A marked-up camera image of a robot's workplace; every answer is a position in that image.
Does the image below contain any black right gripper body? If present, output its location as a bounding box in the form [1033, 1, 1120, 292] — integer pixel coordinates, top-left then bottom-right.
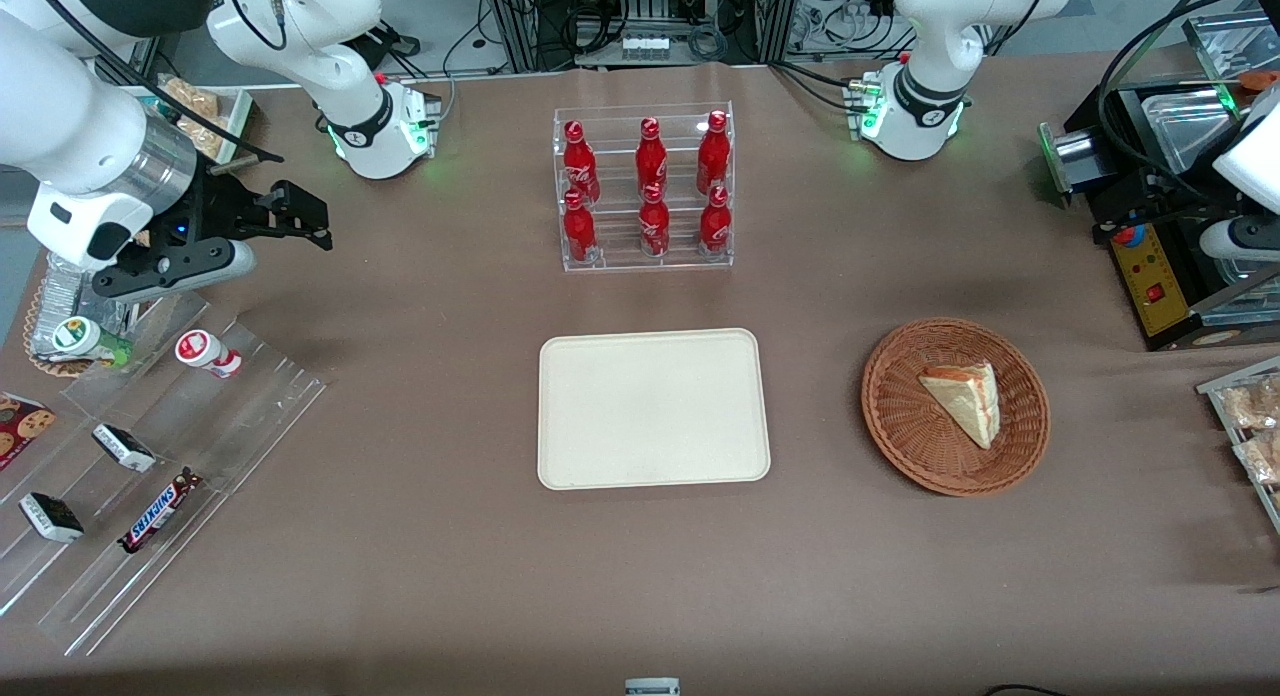
[185, 171, 269, 247]

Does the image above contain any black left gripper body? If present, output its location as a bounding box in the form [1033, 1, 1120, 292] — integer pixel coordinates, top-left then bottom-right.
[1160, 161, 1246, 229]

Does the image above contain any triangular sandwich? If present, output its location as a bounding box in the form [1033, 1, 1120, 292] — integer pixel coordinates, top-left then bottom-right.
[918, 361, 1001, 450]

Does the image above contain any metal tray with bread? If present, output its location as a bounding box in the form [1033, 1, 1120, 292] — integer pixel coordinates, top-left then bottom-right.
[130, 74, 256, 167]

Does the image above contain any metal tray with pastries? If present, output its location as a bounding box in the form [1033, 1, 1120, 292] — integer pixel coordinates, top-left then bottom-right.
[1197, 354, 1280, 535]

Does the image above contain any brown wicker basket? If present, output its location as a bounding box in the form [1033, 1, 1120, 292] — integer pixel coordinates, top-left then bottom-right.
[861, 318, 1051, 497]

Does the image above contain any beige plastic tray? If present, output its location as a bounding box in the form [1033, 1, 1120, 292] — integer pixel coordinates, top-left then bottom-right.
[537, 328, 772, 491]

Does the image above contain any black fryer appliance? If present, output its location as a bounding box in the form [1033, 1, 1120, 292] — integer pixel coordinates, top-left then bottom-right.
[1038, 71, 1280, 354]

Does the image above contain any packaged bread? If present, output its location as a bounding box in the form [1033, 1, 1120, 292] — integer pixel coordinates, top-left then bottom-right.
[160, 76, 226, 157]

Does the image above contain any red white yogurt bottle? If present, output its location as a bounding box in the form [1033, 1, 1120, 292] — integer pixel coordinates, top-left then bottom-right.
[175, 329, 244, 380]

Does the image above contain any clear plastic water bottle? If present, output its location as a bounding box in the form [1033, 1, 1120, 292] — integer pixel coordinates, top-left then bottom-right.
[35, 251, 136, 362]

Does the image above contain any clear acrylic stepped shelf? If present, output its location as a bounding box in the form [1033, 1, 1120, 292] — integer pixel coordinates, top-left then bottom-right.
[0, 291, 329, 659]

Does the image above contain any green white drink bottle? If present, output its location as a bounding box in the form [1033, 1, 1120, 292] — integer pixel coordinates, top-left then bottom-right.
[50, 316, 134, 369]

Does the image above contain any wrapped pastry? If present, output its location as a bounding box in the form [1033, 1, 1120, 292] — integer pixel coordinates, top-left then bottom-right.
[1235, 431, 1280, 485]
[1222, 376, 1280, 432]

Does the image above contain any small wicker mat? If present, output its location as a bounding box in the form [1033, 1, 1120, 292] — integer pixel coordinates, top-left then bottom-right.
[22, 276, 101, 379]

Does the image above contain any black white snack bar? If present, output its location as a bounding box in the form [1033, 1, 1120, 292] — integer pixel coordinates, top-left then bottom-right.
[91, 423, 158, 474]
[18, 492, 86, 544]

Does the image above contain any red cola bottle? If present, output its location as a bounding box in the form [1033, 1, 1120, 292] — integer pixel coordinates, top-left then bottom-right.
[697, 110, 731, 195]
[562, 190, 599, 265]
[636, 117, 669, 192]
[562, 120, 601, 205]
[699, 184, 731, 256]
[639, 183, 671, 258]

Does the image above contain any cookie package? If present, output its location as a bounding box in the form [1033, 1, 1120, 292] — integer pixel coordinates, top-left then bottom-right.
[0, 392, 57, 472]

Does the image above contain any Snickers chocolate bar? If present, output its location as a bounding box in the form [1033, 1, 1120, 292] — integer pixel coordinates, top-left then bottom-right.
[117, 467, 204, 555]

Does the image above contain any clear acrylic bottle rack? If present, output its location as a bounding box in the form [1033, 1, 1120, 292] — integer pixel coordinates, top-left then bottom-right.
[553, 102, 736, 273]

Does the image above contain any black equipment rack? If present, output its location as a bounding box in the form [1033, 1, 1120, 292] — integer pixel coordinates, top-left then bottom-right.
[480, 0, 801, 72]

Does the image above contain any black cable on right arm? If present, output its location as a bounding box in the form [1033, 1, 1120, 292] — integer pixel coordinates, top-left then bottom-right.
[25, 0, 286, 165]

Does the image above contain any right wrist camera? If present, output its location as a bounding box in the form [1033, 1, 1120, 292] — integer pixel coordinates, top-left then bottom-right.
[95, 238, 256, 302]

